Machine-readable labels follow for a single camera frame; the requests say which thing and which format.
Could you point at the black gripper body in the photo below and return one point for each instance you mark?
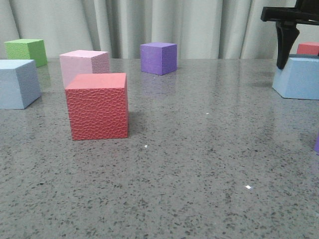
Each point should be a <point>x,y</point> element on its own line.
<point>304,12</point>

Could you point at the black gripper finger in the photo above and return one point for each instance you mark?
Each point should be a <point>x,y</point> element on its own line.
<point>287,33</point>

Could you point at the light blue foam cube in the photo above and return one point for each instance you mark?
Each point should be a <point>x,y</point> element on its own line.
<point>19,84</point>
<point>299,79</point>

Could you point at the far red foam cube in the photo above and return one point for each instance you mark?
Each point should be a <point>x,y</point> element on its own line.
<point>309,48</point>

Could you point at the red foam cube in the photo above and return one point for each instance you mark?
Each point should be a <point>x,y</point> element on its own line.
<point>309,48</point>
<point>98,106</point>

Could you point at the grey curtain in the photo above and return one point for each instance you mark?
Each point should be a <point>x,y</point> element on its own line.
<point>202,29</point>

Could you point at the near purple foam cube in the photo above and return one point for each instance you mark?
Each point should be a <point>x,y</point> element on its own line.
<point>316,147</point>

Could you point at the purple foam cube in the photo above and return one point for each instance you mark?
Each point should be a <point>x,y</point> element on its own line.
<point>158,57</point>
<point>316,147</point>

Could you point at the front red foam cube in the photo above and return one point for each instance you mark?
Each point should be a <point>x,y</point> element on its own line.
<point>98,106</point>

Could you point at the pink foam cube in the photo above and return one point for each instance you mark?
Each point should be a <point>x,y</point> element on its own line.
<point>83,62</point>

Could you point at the green foam cube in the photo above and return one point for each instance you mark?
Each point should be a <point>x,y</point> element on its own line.
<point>32,49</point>

